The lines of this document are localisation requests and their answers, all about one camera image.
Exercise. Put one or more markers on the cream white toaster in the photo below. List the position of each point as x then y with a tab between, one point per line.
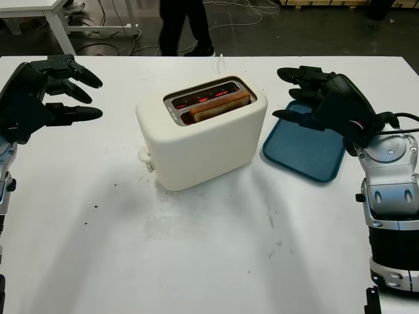
203	153

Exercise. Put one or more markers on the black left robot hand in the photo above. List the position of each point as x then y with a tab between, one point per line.
26	81

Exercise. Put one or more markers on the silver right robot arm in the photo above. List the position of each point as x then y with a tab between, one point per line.
389	176

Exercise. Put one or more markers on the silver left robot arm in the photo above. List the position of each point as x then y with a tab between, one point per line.
5	163

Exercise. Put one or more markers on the blue plastic tray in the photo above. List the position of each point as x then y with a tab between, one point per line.
294	153

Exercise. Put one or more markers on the black bin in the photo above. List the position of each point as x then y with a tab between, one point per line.
378	8

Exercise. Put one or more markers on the white desk in background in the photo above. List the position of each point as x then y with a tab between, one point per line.
55	23

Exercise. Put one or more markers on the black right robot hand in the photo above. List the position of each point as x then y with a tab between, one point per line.
347	86

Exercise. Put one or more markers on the browned toast slice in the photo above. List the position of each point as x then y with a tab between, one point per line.
217	106

